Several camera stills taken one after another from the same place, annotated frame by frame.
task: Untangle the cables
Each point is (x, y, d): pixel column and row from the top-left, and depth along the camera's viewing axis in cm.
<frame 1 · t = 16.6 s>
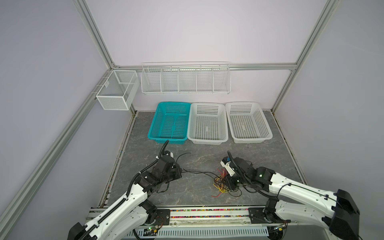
left hand: (182, 172, 79), fingers closed
right hand: (223, 181, 78), fingers closed
teal plastic basket: (170, 122, 118), on the table
white plastic basket middle: (207, 123, 114), on the table
white plastic basket right: (247, 122, 114), on the table

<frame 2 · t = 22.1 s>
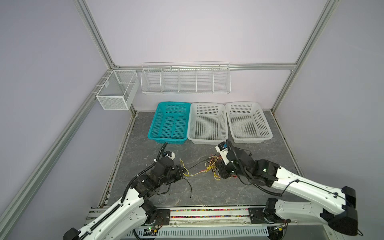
left hand: (185, 172, 76), fingers closed
right hand: (215, 165, 72), fingers closed
the named things where they were.

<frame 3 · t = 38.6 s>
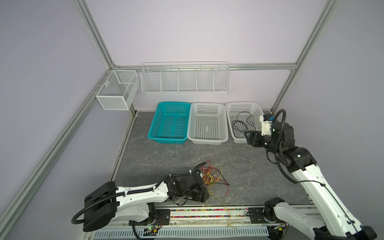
left hand: (202, 198, 76), fingers open
right hand: (251, 133, 71), fingers open
the named things where they were.

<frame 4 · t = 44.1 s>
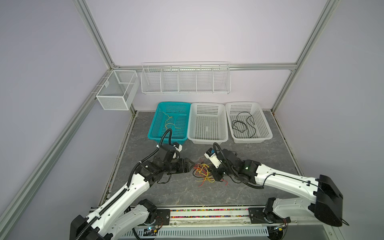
left hand: (189, 167, 74), fingers open
right hand: (208, 170, 77), fingers closed
the named things where they were.

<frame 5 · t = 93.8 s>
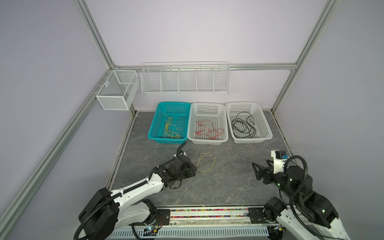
left hand: (193, 171, 82), fingers open
right hand: (261, 163, 68), fingers open
the named things where they were.

